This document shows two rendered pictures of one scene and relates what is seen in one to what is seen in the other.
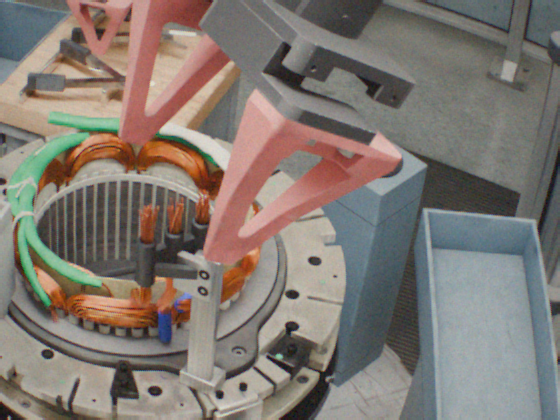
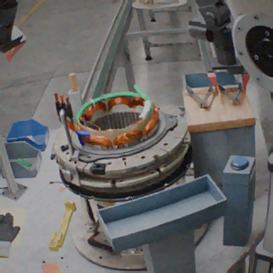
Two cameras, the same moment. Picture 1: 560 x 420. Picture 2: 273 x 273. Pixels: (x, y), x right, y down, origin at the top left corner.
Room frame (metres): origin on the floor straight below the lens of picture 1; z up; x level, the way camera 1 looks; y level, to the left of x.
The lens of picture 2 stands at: (0.52, -1.01, 1.72)
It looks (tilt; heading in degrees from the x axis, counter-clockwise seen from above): 30 degrees down; 81
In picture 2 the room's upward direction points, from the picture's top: 10 degrees counter-clockwise
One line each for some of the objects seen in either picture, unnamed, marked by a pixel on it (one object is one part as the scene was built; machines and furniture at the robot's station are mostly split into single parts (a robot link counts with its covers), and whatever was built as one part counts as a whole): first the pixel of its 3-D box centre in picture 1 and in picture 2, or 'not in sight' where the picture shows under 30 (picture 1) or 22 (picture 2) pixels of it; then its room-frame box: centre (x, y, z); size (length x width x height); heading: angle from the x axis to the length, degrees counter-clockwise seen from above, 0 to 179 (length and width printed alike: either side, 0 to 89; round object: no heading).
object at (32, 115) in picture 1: (114, 80); (219, 107); (0.94, 0.17, 1.05); 0.20 x 0.19 x 0.02; 75
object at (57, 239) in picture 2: not in sight; (61, 225); (0.44, 0.18, 0.80); 0.22 x 0.04 x 0.03; 66
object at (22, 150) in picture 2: not in sight; (18, 159); (0.33, 0.58, 0.82); 0.16 x 0.14 x 0.07; 162
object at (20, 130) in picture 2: not in sight; (27, 136); (0.38, 0.74, 0.82); 0.16 x 0.14 x 0.07; 164
